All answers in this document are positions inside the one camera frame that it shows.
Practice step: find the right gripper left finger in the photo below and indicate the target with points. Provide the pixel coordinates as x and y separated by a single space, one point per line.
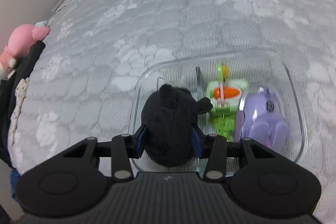
123 148

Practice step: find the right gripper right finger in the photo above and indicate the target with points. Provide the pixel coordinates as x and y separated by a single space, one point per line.
212 147

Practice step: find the green carrot toy package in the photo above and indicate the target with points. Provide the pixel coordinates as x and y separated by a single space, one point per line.
225 94

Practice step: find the black plush cat toy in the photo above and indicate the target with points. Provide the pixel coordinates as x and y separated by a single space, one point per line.
170 114

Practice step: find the grey quilted bed cover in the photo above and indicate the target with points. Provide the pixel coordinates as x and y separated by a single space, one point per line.
84 81

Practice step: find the clear glass divided container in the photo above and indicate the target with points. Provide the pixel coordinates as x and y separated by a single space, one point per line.
257 67

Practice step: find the white patterned cloth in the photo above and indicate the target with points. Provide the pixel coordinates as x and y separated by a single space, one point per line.
20 95

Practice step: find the pink plush toy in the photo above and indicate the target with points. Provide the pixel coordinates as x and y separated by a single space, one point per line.
19 44

